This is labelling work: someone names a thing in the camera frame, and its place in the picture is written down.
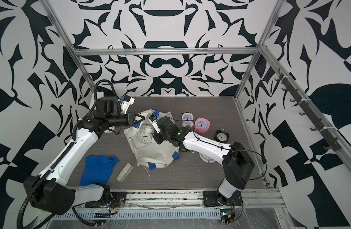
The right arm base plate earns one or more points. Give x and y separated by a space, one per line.
215 199

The blue cloth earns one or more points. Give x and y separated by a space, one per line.
98 170

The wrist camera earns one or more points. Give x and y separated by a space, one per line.
153 119
126 102

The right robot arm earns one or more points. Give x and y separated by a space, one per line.
236 162

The small white twin-bell clock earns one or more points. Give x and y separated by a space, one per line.
187 120

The beige rectangular block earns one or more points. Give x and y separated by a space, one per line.
125 172

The white twin-bell alarm clock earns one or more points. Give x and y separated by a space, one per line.
144 134

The white canvas bag blue handles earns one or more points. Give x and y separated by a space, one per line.
152 155

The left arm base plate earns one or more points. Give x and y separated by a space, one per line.
113 200

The white slotted cable duct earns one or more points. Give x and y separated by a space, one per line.
152 214

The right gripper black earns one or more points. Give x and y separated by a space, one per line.
157 138

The black hook rack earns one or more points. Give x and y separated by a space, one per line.
310 110

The small green circuit board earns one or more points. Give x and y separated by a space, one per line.
227 216

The black alarm clock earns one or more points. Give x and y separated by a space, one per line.
221 136

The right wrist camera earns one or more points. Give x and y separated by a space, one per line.
153 119

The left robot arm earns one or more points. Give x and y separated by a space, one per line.
48 191

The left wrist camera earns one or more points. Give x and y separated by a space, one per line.
126 102

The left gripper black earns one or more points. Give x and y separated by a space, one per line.
131 119

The pink alarm clock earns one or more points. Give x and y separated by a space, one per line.
201 125

